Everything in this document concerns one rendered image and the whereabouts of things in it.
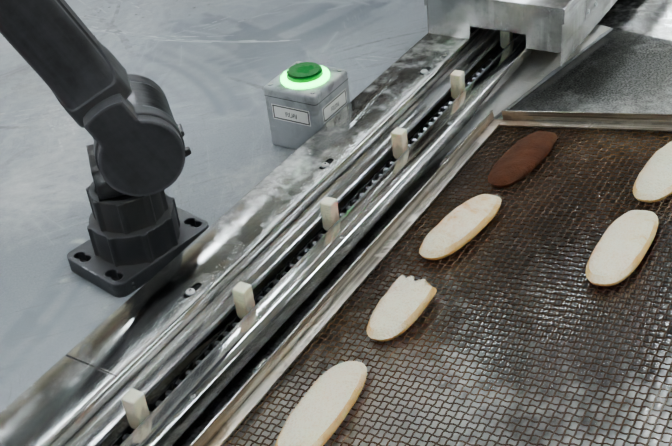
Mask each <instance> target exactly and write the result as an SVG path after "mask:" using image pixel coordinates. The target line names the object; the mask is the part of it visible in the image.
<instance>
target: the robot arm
mask: <svg viewBox="0 0 672 446"><path fill-rule="evenodd" d="M0 33H1V34H2V36H3V37H4V38H5V39H6V40H7V41H8V42H9V43H10V44H11V45H12V47H13V48H14V49H15V50H16V51H17V52H18V53H19V54H20V55H21V56H22V58H23V59H24V60H25V61H26V62H27V63H28V64H29V65H30V66H31V67H32V69H33V70H34V71H35V72H36V73H37V74H38V75H39V76H40V77H41V79H42V80H43V81H44V82H45V83H46V84H47V85H48V87H49V88H50V89H51V91H52V92H53V94H54V95H55V97H56V98H57V100H58V101H59V103H60V104H61V105H62V107H63V108H64V109H65V110H66V112H67V113H68V114H69V115H70V116H71V117H72V118H73V120H74V121H75V122H76V123H77V124H78V125H79V126H80V127H81V128H85V129H86V130H87V132H88V133H89V134H90V135H91V136H92V137H93V139H94V144H90V145H86V147H87V153H88V158H89V163H90V169H91V174H92V177H93V182H92V183H91V185H90V186H89V187H87V188H86V192H87V195H88V199H89V202H90V206H91V209H92V212H91V214H90V217H89V225H88V226H87V230H88V233H89V236H90V239H89V240H88V241H86V242H84V243H83V244H81V245H80V246H78V247H76V248H75V249H73V250H72V251H70V252H69V253H68V254H67V258H68V261H69V265H70V268H71V271H72V272H74V273H76V274H77V275H79V276H81V277H82V278H84V279H86V280H88V281H89V282H91V283H93V284H94V285H96V286H98V287H99V288H101V289H103V290H104V291H106V292H108V293H110V294H111V295H113V296H115V297H118V298H121V297H126V296H128V295H130V294H131V293H133V292H134V291H135V290H137V289H138V288H140V287H141V286H143V285H144V284H146V283H147V282H148V281H149V280H150V279H151V278H152V277H154V276H155V275H156V274H157V273H158V272H159V271H160V270H161V269H163V268H164V267H165V266H166V265H167V264H168V263H169V262H170V261H172V260H173V259H174V258H175V257H176V256H177V255H178V254H179V253H181V252H182V251H183V250H184V249H185V248H186V247H187V246H188V245H190V244H191V243H192V242H193V241H194V240H195V239H196V238H198V237H199V236H200V235H201V234H202V233H203V232H204V231H205V230H207V229H208V228H209V225H208V222H207V221H206V220H204V219H202V218H199V217H197V216H195V215H193V214H191V213H189V212H187V211H185V210H182V209H180V208H178V207H176V203H175V199H174V197H169V196H168V195H167V194H165V191H164V190H165V189H166V188H168V187H169V186H171V185H172V184H173V183H174V182H175V181H176V180H177V178H178V177H179V176H180V174H181V172H182V170H183V167H184V164H185V157H187V156H189V155H190V154H191V150H190V147H185V143H184V140H183V136H184V135H185V134H184V131H183V128H182V125H181V124H177V123H176V122H175V120H174V117H173V114H172V112H171V109H170V106H169V103H168V100H167V98H166V95H165V93H164V91H163V90H162V89H161V87H160V86H159V85H158V84H157V83H156V82H154V81H153V80H151V79H150V78H148V77H145V76H143V75H138V74H127V72H126V69H125V68H124V67H123V66H122V64H121V63H120V62H119V61H118V60H117V58H116V57H115V56H114V55H113V54H112V53H111V52H110V51H109V49H108V48H106V47H105V46H104V45H102V44H101V43H100V42H99V41H98V39H97V38H96V37H95V35H93V34H92V32H91V31H90V30H89V29H88V28H87V26H86V25H85V24H84V23H83V22H82V20H81V19H80V18H79V17H78V16H77V14H76V13H75V12H74V11H73V10H72V8H71V7H70V6H69V5H68V4H67V2H66V1H65V0H0Z"/></svg>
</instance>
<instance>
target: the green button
mask: <svg viewBox="0 0 672 446"><path fill-rule="evenodd" d="M286 74H287V79H288V80H289V81H291V82H294V83H307V82H312V81H315V80H317V79H319V78H320V77H321V76H322V75H323V70H322V67H321V66H320V65H319V64H317V63H313V62H302V63H298V64H295V65H293V66H291V67H290V68H289V69H288V70H287V72H286Z"/></svg>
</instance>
